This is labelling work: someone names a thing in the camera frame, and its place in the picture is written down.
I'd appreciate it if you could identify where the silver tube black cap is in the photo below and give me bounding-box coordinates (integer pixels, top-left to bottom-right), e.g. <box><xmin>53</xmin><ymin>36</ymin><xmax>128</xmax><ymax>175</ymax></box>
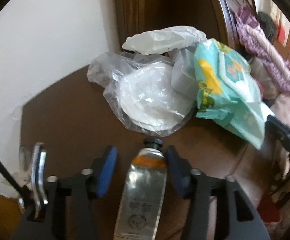
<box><xmin>113</xmin><ymin>137</ymin><xmax>167</xmax><ymax>239</ymax></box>

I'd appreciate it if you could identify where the grey pillow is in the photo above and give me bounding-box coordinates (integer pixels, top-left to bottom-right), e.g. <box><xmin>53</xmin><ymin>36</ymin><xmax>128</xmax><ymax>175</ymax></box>
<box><xmin>250</xmin><ymin>57</ymin><xmax>279</xmax><ymax>100</ymax></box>

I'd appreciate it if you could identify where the dark wooden nightstand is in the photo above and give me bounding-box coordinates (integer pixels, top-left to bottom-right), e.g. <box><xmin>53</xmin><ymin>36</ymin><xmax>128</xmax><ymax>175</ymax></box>
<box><xmin>19</xmin><ymin>64</ymin><xmax>280</xmax><ymax>240</ymax></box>

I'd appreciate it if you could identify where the teal wet wipes pack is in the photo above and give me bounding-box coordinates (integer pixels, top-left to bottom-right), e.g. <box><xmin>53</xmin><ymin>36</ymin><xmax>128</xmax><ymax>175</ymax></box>
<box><xmin>193</xmin><ymin>38</ymin><xmax>265</xmax><ymax>149</ymax></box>

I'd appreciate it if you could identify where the clear plastic bag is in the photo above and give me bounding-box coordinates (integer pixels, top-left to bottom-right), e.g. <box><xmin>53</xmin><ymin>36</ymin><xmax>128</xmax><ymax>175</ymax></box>
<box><xmin>86</xmin><ymin>25</ymin><xmax>207</xmax><ymax>137</ymax></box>

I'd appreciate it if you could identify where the purple lace pillow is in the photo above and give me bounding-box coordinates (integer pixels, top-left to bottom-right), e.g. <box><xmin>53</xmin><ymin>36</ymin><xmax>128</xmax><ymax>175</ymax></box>
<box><xmin>234</xmin><ymin>7</ymin><xmax>290</xmax><ymax>95</ymax></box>

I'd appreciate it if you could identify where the wooden bed headboard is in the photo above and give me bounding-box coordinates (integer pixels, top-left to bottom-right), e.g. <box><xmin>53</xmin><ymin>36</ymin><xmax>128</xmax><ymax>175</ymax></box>
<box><xmin>115</xmin><ymin>0</ymin><xmax>256</xmax><ymax>56</ymax></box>

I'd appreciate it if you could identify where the metal spring clamp left camera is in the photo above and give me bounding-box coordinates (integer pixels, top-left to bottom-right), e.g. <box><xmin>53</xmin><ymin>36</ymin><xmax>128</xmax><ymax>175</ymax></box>
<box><xmin>17</xmin><ymin>142</ymin><xmax>48</xmax><ymax>220</ymax></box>

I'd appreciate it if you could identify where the black camera cable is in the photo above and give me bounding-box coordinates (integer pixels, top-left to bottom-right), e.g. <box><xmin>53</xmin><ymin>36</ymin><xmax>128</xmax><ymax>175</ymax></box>
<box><xmin>0</xmin><ymin>139</ymin><xmax>28</xmax><ymax>198</ymax></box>

